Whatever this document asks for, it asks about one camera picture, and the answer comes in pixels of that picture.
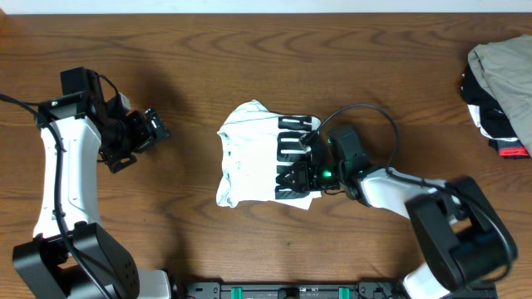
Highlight white t-shirt black print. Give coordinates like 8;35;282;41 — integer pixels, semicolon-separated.
215;100;322;210

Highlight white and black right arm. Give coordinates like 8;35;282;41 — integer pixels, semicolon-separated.
276;159;518;298

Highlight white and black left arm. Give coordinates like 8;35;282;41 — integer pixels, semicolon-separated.
12;91;172;298

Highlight black red folded garment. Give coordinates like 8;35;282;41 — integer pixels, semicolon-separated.
461;66;531;159

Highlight grey folded garment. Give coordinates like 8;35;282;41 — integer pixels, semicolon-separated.
467;35;531;150

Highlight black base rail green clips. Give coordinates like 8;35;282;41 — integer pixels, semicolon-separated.
186;281;408;299

